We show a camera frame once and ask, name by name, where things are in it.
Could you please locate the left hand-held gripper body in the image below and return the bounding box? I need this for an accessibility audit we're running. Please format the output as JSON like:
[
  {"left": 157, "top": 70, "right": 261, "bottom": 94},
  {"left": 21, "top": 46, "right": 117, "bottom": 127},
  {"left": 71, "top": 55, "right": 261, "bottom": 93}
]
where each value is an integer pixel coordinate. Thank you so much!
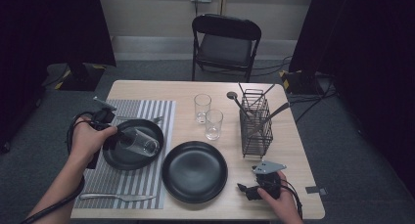
[{"left": 86, "top": 96, "right": 122, "bottom": 170}]

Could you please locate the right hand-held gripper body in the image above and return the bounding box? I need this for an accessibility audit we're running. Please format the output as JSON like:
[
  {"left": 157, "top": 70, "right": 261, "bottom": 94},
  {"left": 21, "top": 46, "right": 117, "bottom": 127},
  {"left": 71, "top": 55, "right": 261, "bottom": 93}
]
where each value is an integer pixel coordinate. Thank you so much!
[{"left": 253, "top": 160, "right": 288, "bottom": 200}]

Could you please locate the black round plate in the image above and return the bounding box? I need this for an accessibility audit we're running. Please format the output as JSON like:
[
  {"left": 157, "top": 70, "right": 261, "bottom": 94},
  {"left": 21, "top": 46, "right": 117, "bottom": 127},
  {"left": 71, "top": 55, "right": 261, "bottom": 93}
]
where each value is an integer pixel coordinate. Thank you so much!
[
  {"left": 102, "top": 118, "right": 165, "bottom": 171},
  {"left": 161, "top": 140, "right": 229, "bottom": 204}
]

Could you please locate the clear drinking glass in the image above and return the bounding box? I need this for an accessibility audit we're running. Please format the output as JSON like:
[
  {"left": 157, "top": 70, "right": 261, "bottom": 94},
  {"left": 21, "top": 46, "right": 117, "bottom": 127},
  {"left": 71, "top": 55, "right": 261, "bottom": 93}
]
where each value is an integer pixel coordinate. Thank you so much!
[
  {"left": 205, "top": 109, "right": 224, "bottom": 141},
  {"left": 194, "top": 93, "right": 212, "bottom": 124},
  {"left": 120, "top": 126, "right": 161, "bottom": 158}
]

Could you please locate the dark wire cutlery basket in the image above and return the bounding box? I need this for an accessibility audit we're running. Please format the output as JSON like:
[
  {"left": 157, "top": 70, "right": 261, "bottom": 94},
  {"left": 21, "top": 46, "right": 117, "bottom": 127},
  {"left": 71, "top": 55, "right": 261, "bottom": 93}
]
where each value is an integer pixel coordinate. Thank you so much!
[{"left": 239, "top": 88, "right": 274, "bottom": 159}]

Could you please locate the person's right hand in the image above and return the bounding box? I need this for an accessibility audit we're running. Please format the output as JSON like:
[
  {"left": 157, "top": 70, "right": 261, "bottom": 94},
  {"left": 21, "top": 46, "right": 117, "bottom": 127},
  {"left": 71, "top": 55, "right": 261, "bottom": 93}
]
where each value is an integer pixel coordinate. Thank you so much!
[{"left": 257, "top": 170, "right": 304, "bottom": 224}]

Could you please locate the person's left hand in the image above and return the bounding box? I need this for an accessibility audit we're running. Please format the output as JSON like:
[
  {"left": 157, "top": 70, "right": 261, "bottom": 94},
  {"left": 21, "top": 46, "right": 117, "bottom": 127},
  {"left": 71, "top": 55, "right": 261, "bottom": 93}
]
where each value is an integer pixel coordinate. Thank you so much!
[{"left": 69, "top": 117, "right": 118, "bottom": 168}]

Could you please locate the stand base with hazard tape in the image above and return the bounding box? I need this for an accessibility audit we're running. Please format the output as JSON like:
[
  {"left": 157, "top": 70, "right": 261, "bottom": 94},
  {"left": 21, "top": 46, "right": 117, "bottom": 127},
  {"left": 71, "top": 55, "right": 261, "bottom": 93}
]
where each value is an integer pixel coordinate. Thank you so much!
[
  {"left": 278, "top": 68, "right": 324, "bottom": 95},
  {"left": 53, "top": 62, "right": 107, "bottom": 92}
]

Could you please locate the grey tape piece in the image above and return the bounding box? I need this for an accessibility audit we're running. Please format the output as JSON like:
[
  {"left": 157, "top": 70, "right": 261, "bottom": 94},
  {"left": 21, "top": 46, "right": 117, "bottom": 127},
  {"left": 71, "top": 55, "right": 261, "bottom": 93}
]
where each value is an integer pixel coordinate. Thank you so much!
[{"left": 305, "top": 185, "right": 328, "bottom": 197}]

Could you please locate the grey white striped placemat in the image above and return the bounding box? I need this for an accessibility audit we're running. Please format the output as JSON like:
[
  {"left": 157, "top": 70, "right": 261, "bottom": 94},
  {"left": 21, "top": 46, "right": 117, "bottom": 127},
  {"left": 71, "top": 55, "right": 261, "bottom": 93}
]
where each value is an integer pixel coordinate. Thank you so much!
[{"left": 73, "top": 99, "right": 176, "bottom": 209}]

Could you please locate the dark metal spoon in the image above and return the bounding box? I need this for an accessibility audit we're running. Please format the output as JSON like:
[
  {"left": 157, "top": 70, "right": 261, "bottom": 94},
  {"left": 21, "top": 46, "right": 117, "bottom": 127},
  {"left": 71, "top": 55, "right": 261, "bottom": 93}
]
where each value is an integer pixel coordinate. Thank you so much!
[{"left": 226, "top": 91, "right": 254, "bottom": 122}]

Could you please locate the black curtain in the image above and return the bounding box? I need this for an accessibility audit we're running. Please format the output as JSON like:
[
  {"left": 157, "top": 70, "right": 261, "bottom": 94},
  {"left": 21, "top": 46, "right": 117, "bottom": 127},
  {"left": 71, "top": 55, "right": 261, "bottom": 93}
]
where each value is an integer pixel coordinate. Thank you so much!
[
  {"left": 0, "top": 0, "right": 117, "bottom": 154},
  {"left": 288, "top": 0, "right": 415, "bottom": 199}
]

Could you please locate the black folding chair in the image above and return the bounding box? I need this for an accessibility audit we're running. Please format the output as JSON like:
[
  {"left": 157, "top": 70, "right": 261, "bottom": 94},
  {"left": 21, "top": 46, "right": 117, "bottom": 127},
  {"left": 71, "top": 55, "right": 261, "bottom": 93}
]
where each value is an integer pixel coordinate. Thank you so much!
[{"left": 191, "top": 13, "right": 262, "bottom": 83}]

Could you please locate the right hand-held gripper cable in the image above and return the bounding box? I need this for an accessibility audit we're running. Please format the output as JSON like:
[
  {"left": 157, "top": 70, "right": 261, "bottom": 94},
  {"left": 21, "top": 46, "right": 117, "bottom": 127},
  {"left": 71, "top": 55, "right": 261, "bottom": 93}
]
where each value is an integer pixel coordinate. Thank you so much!
[{"left": 280, "top": 179, "right": 303, "bottom": 218}]

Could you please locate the hand-held gripper cable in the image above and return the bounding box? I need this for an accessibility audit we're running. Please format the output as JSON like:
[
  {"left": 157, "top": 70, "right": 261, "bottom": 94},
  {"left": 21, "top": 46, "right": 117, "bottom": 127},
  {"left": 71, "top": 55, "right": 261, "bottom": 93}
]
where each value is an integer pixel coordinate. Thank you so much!
[
  {"left": 20, "top": 111, "right": 96, "bottom": 224},
  {"left": 280, "top": 179, "right": 303, "bottom": 218}
]

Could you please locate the grey flat-handled utensil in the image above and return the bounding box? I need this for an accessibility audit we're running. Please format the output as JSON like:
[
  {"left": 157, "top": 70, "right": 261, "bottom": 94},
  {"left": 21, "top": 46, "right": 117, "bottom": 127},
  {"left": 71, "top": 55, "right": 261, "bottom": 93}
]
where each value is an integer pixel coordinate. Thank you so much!
[{"left": 253, "top": 102, "right": 291, "bottom": 132}]

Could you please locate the left hand-held gripper cable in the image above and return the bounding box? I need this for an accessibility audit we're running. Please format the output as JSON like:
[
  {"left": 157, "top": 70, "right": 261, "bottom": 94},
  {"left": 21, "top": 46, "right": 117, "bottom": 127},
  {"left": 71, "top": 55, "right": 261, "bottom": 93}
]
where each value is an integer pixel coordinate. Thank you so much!
[{"left": 20, "top": 111, "right": 96, "bottom": 224}]

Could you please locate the black floor cable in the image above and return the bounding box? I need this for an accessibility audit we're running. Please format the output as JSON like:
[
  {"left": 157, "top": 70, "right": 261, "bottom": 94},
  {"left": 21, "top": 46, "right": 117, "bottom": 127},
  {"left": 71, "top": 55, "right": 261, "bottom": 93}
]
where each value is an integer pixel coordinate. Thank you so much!
[
  {"left": 288, "top": 76, "right": 339, "bottom": 124},
  {"left": 251, "top": 56, "right": 293, "bottom": 77}
]

